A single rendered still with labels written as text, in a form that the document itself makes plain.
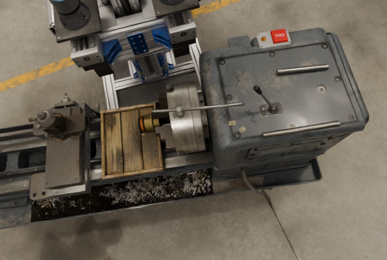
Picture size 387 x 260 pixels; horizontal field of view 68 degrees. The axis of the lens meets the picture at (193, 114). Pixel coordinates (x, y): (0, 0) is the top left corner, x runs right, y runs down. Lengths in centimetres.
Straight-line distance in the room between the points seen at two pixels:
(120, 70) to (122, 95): 23
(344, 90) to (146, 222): 167
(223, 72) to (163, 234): 147
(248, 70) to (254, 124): 23
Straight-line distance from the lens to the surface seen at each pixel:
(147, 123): 127
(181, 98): 116
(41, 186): 162
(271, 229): 233
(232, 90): 115
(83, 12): 155
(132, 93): 239
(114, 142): 154
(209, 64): 121
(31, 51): 327
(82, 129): 147
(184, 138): 116
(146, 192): 176
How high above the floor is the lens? 229
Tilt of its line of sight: 68 degrees down
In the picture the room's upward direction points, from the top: 10 degrees counter-clockwise
